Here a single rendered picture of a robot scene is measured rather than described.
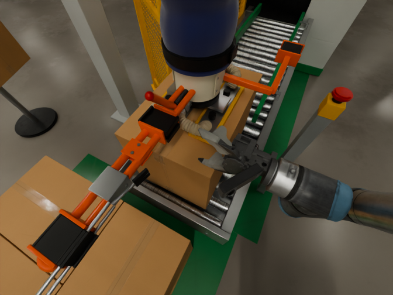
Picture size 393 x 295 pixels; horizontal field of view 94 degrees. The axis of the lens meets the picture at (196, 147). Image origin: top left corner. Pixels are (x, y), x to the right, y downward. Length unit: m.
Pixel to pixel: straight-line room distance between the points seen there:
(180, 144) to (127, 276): 0.62
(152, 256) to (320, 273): 1.17
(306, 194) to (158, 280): 0.72
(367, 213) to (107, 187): 0.59
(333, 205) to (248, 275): 1.13
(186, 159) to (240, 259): 1.05
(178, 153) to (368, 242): 1.64
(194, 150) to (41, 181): 0.94
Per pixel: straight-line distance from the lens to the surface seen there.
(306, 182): 0.47
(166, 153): 0.65
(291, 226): 1.69
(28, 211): 1.31
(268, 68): 1.81
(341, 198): 0.50
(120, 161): 0.51
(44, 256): 0.50
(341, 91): 0.90
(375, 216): 0.56
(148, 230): 1.00
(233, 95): 0.81
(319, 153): 2.10
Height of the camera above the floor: 1.51
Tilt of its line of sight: 58 degrees down
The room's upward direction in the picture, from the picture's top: straight up
